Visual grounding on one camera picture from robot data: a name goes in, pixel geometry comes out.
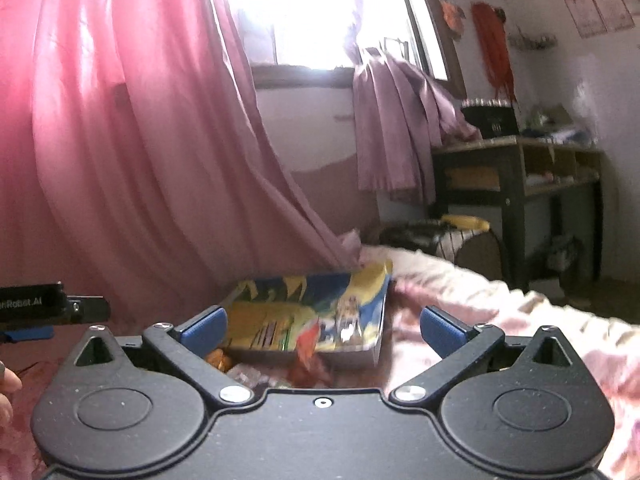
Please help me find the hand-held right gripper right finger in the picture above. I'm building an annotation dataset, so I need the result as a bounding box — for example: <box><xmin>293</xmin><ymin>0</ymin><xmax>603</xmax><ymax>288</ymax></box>
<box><xmin>389</xmin><ymin>305</ymin><xmax>573</xmax><ymax>405</ymax></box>

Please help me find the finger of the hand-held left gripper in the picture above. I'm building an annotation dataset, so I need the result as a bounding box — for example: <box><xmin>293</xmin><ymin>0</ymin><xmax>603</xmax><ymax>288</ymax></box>
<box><xmin>0</xmin><ymin>325</ymin><xmax>55</xmax><ymax>345</ymax></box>
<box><xmin>67</xmin><ymin>296</ymin><xmax>111</xmax><ymax>324</ymax></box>

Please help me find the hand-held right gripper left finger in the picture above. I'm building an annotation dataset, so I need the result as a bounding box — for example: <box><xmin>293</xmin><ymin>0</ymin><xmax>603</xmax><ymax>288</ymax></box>
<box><xmin>74</xmin><ymin>305</ymin><xmax>254</xmax><ymax>405</ymax></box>

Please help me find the person's left hand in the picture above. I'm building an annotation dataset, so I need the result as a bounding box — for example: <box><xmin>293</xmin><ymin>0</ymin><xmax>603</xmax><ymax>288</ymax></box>
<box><xmin>0</xmin><ymin>359</ymin><xmax>24</xmax><ymax>429</ymax></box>

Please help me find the orange snack packet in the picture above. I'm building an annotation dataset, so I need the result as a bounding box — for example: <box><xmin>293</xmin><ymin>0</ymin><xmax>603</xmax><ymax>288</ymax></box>
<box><xmin>206</xmin><ymin>347</ymin><xmax>232</xmax><ymax>373</ymax></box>

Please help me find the pink floral blanket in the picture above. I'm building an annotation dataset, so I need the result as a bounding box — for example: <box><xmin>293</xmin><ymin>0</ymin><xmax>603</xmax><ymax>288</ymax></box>
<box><xmin>0</xmin><ymin>232</ymin><xmax>640</xmax><ymax>480</ymax></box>

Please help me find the striped bag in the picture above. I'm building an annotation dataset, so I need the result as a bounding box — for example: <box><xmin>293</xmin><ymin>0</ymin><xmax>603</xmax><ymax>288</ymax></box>
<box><xmin>379</xmin><ymin>217</ymin><xmax>504</xmax><ymax>282</ymax></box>

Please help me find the red snack packet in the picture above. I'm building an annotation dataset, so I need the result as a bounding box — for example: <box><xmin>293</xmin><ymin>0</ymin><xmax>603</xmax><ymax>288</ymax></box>
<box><xmin>290</xmin><ymin>317</ymin><xmax>333</xmax><ymax>386</ymax></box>

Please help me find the yellow plastic bag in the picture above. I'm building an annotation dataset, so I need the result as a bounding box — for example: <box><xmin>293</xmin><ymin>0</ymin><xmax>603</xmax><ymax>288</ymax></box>
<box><xmin>441</xmin><ymin>213</ymin><xmax>490</xmax><ymax>232</ymax></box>

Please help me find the pink curtain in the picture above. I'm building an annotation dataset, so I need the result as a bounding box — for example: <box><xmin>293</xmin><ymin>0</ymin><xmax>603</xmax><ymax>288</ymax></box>
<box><xmin>0</xmin><ymin>0</ymin><xmax>362</xmax><ymax>343</ymax></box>

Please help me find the wooden desk with shelves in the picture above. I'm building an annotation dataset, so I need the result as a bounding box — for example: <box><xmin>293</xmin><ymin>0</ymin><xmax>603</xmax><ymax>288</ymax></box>
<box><xmin>431</xmin><ymin>134</ymin><xmax>607</xmax><ymax>292</ymax></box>

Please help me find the tied mauve curtain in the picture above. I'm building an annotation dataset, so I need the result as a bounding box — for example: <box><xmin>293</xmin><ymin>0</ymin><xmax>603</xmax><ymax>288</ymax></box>
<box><xmin>344</xmin><ymin>0</ymin><xmax>482</xmax><ymax>207</ymax></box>

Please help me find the black box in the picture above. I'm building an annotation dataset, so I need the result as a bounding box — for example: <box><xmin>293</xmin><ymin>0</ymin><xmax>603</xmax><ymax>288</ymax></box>
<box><xmin>460</xmin><ymin>97</ymin><xmax>521</xmax><ymax>139</ymax></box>

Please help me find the pile of papers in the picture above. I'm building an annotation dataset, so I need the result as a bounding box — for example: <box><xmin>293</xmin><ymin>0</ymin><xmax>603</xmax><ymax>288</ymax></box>
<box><xmin>520</xmin><ymin>104</ymin><xmax>597</xmax><ymax>145</ymax></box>

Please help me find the orange hanging tassel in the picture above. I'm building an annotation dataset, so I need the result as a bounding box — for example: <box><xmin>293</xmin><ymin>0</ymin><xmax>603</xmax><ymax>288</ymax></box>
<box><xmin>470</xmin><ymin>2</ymin><xmax>519</xmax><ymax>105</ymax></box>

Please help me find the window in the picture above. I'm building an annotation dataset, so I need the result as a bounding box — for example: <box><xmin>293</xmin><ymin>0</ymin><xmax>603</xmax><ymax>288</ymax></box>
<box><xmin>204</xmin><ymin>0</ymin><xmax>467</xmax><ymax>92</ymax></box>

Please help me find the orange wall decoration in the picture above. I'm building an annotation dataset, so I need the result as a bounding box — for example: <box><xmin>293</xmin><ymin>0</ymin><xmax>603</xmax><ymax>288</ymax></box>
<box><xmin>441</xmin><ymin>0</ymin><xmax>469</xmax><ymax>42</ymax></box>

